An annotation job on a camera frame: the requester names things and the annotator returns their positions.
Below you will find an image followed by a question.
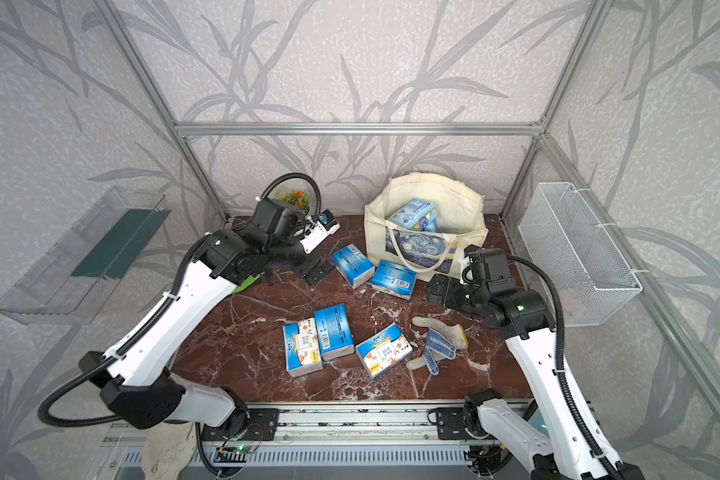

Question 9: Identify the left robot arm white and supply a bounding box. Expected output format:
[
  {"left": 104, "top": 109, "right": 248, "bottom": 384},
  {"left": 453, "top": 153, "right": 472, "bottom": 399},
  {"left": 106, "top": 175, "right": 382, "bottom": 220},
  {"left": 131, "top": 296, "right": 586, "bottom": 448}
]
[{"left": 95, "top": 226, "right": 336, "bottom": 429}]

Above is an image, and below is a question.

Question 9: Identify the blue white tissue pack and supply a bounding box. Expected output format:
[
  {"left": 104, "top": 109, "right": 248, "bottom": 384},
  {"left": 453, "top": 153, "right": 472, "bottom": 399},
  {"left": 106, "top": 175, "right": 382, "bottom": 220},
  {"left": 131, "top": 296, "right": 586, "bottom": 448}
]
[{"left": 419, "top": 217, "right": 438, "bottom": 232}]

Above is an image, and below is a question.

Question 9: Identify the beige blue striped glove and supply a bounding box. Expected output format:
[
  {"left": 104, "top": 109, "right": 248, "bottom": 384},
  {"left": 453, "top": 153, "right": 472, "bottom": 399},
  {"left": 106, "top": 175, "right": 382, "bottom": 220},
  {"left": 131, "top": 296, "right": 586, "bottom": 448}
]
[{"left": 406, "top": 317, "right": 468, "bottom": 376}]

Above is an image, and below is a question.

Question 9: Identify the white wire mesh basket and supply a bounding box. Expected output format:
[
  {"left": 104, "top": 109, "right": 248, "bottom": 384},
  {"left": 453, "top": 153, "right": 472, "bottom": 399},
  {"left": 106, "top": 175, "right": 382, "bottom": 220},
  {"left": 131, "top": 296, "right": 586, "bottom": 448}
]
[{"left": 519, "top": 182, "right": 643, "bottom": 327}]

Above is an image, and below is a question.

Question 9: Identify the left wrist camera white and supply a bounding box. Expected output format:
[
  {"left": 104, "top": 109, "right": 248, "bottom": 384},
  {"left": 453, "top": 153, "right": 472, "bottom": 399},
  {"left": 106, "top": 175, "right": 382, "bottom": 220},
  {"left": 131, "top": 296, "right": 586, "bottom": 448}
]
[{"left": 300, "top": 210, "right": 340, "bottom": 254}]

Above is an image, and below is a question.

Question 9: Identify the white knit glove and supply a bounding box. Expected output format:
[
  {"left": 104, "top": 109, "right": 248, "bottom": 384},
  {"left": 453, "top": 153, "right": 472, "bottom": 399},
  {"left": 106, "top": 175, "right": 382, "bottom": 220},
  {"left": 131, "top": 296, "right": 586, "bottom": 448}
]
[{"left": 141, "top": 423, "right": 197, "bottom": 480}]

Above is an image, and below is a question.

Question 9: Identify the blue tissue pack front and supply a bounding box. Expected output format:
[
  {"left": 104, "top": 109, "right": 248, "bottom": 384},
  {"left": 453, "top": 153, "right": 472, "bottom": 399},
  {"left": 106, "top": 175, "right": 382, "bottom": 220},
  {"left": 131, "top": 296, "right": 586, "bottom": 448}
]
[{"left": 283, "top": 318, "right": 323, "bottom": 377}]

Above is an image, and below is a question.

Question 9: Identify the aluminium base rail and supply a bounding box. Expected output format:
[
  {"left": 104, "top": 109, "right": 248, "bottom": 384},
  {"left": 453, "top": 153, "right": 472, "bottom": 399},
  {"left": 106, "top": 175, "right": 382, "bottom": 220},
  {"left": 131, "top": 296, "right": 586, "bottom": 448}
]
[{"left": 101, "top": 401, "right": 547, "bottom": 469}]

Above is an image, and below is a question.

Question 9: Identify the green black work glove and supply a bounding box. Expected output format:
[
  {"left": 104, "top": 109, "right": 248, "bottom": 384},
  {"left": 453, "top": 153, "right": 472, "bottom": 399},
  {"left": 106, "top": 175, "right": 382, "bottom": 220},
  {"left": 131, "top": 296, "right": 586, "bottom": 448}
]
[{"left": 232, "top": 275, "right": 260, "bottom": 295}]

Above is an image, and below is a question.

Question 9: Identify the light blue wipes pack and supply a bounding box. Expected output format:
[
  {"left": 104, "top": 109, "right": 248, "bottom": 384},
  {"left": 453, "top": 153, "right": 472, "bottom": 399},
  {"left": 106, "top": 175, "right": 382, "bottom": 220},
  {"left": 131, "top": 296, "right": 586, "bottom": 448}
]
[{"left": 388, "top": 198, "right": 438, "bottom": 231}]

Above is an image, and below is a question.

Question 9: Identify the clear plastic wall shelf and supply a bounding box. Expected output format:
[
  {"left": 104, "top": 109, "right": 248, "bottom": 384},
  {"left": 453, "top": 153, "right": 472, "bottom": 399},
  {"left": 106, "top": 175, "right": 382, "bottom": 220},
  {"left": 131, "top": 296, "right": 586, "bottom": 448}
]
[{"left": 0, "top": 187, "right": 171, "bottom": 325}]

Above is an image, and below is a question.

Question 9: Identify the orange floral tissue pack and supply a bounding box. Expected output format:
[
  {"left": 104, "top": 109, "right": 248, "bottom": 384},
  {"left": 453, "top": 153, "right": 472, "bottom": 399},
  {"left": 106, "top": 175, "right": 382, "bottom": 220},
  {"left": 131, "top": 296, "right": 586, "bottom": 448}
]
[{"left": 355, "top": 323, "right": 413, "bottom": 379}]

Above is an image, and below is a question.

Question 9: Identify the cream starry night canvas bag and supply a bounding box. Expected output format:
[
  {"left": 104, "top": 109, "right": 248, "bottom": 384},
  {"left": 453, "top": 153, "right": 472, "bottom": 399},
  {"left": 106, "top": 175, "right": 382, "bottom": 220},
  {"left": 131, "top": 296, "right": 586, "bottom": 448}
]
[{"left": 364, "top": 172, "right": 488, "bottom": 281}]

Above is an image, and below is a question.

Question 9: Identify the artificial green flower plant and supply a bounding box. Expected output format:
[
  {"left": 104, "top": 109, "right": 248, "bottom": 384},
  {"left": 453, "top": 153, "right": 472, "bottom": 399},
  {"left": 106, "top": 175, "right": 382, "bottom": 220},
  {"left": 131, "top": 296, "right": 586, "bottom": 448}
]
[{"left": 273, "top": 186, "right": 311, "bottom": 217}]

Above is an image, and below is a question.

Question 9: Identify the blue barcode tissue pack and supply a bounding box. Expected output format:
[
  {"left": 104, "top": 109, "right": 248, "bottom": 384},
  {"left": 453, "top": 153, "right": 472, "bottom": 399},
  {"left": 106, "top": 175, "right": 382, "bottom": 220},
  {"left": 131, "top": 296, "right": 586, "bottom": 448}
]
[{"left": 332, "top": 243, "right": 375, "bottom": 289}]

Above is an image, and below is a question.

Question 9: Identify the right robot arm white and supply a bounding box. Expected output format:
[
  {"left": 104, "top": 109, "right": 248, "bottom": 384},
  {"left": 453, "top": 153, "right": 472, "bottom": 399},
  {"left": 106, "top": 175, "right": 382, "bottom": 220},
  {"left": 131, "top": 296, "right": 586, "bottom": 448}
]
[{"left": 426, "top": 246, "right": 643, "bottom": 479}]

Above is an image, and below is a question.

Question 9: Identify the black corrugated left cable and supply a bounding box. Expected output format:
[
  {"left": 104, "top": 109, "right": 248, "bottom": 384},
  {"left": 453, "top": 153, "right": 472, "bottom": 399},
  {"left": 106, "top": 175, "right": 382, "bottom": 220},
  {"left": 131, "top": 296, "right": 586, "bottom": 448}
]
[{"left": 37, "top": 172, "right": 323, "bottom": 478}]

